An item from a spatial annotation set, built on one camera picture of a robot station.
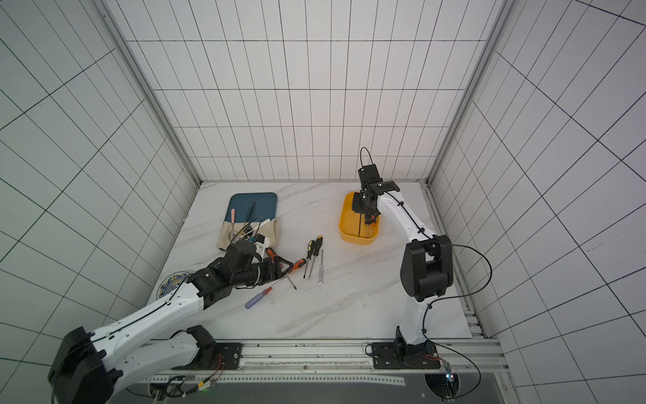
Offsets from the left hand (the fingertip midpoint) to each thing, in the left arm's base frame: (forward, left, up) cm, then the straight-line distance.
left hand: (283, 273), depth 78 cm
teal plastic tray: (+36, +14, -12) cm, 40 cm away
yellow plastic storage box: (+25, -24, -9) cm, 36 cm away
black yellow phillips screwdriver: (+14, -8, -11) cm, 19 cm away
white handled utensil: (+27, +15, -13) cm, 33 cm away
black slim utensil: (+30, +20, -12) cm, 38 cm away
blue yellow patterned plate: (0, +41, -9) cm, 42 cm away
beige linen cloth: (+21, +9, -8) cm, 24 cm away
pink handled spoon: (+21, +25, -12) cm, 35 cm away
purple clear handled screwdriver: (-3, +9, -11) cm, 14 cm away
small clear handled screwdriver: (+7, -12, -12) cm, 18 cm away
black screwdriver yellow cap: (+14, -10, -11) cm, 21 cm away
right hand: (+26, -23, +3) cm, 35 cm away
